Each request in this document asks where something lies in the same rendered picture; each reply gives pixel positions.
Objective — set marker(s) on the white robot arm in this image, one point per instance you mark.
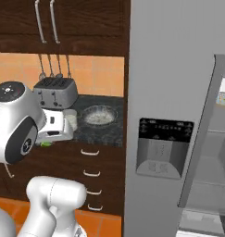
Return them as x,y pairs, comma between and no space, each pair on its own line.
15,123

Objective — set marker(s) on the clear fridge drawer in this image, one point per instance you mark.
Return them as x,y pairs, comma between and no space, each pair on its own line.
203,223

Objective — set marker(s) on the grey fridge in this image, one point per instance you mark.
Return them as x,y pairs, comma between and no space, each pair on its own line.
211,172

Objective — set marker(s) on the colourful carton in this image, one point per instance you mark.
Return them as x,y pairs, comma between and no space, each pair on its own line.
224,98

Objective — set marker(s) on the small green food piece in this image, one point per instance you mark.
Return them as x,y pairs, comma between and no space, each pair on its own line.
45,143

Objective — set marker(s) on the dark wood base cupboard door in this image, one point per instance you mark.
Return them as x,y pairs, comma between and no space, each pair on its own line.
49,163

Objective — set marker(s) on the open grey fridge door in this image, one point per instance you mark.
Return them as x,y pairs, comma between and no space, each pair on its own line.
199,139

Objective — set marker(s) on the dark wood drawer front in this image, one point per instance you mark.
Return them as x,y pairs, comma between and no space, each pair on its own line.
112,206
112,191
112,174
110,154

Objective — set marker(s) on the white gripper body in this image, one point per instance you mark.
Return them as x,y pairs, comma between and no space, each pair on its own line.
63,134

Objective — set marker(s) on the fridge door with dispenser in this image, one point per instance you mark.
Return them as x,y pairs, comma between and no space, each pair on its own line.
166,77

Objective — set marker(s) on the hanging metal spoon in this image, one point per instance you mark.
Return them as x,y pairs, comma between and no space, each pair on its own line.
42,69

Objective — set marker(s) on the dark wood wall cupboard door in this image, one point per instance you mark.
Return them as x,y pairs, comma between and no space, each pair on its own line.
15,18
92,21

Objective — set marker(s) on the hanging metal utensil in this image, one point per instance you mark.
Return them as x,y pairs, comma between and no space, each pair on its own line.
51,68
59,69
68,68

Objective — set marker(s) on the silver toaster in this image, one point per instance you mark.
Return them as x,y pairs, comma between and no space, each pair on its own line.
56,92

